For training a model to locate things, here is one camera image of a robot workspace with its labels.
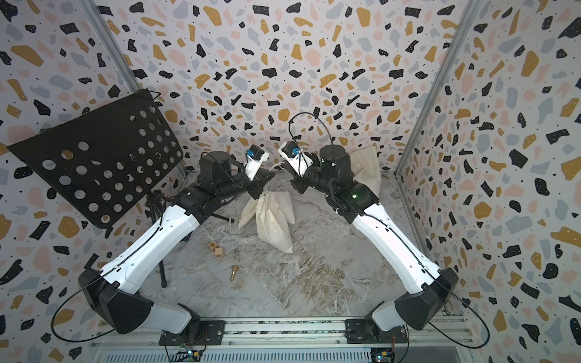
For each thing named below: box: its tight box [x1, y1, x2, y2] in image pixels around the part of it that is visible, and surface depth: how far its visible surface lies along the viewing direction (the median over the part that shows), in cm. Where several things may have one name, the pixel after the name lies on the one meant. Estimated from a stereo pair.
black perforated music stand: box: [6, 89, 185, 289], surface depth 63 cm
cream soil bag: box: [237, 190, 296, 254], surface depth 87 cm
